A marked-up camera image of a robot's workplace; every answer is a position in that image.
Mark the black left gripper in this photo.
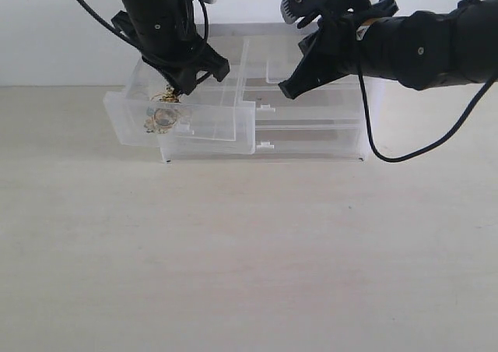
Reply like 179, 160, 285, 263
111, 0, 230, 95

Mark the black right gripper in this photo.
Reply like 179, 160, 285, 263
279, 0, 398, 99

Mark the yellow keychain with black strap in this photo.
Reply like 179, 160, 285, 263
143, 86, 181, 135

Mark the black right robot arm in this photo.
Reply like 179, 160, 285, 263
279, 0, 497, 99

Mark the clear middle wide drawer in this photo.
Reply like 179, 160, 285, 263
243, 84, 364, 121

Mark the clear wide drawer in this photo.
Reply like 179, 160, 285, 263
159, 124, 367, 162
243, 84, 364, 121

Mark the white translucent drawer cabinet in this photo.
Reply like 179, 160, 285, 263
157, 0, 390, 162

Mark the clear bottom wide drawer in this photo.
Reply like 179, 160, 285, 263
159, 124, 367, 162

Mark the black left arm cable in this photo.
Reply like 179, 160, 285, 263
56, 0, 213, 92

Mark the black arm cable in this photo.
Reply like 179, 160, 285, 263
349, 0, 498, 163
56, 0, 213, 92

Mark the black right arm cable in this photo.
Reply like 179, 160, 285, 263
349, 0, 498, 163

